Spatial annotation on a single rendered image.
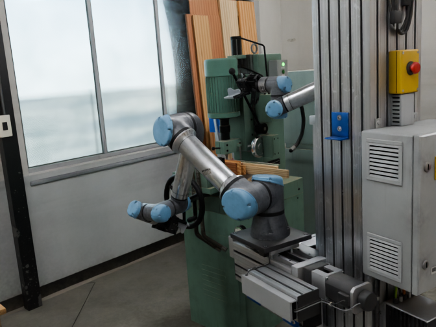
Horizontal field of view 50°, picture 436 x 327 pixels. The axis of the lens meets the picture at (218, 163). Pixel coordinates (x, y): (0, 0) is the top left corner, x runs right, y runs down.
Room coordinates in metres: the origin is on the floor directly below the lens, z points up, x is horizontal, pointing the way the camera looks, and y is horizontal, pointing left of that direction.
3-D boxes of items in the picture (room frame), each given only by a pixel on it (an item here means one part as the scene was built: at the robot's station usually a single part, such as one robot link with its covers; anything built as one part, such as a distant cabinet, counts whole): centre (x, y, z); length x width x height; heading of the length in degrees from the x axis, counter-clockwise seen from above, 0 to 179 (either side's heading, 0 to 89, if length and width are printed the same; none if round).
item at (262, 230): (1.72, -0.18, 0.87); 0.15 x 0.15 x 0.10
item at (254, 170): (2.46, -0.14, 0.92); 0.56 x 0.02 x 0.04; 46
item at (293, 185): (2.63, -0.13, 0.76); 0.57 x 0.45 x 0.09; 136
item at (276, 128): (2.76, -0.25, 1.16); 0.22 x 0.22 x 0.72; 46
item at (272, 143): (2.57, -0.29, 1.02); 0.09 x 0.07 x 0.12; 46
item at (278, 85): (2.20, -0.30, 1.36); 0.11 x 0.08 x 0.09; 46
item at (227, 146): (2.56, -0.07, 1.03); 0.14 x 0.07 x 0.09; 136
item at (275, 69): (2.68, -0.37, 1.40); 0.10 x 0.06 x 0.16; 136
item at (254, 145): (2.55, -0.23, 1.02); 0.12 x 0.03 x 0.12; 136
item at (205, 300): (2.63, -0.13, 0.36); 0.58 x 0.45 x 0.71; 136
